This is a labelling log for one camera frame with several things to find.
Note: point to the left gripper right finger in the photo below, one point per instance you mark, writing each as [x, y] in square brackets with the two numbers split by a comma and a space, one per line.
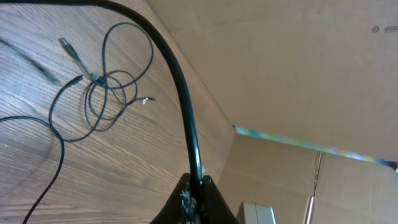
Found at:
[213, 208]

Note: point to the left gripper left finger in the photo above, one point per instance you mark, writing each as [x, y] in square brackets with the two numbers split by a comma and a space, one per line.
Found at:
[172, 212]

